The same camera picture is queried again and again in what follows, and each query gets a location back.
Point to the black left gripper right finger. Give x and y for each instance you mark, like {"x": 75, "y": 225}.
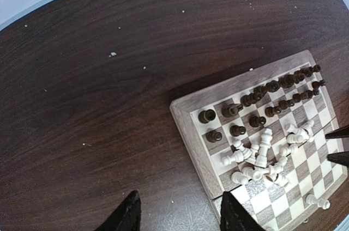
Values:
{"x": 234, "y": 217}

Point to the black chess pieces rows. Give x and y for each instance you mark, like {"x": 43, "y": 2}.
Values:
{"x": 214, "y": 127}

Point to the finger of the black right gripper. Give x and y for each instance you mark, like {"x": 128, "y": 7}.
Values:
{"x": 338, "y": 133}
{"x": 341, "y": 158}

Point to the wooden chess board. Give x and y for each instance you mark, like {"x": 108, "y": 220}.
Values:
{"x": 261, "y": 137}

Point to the white king chess piece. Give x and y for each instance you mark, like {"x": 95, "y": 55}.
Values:
{"x": 319, "y": 202}

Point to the pile of white chess pieces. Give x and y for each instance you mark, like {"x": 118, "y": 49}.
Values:
{"x": 250, "y": 138}

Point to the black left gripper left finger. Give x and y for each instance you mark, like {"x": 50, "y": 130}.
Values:
{"x": 127, "y": 216}

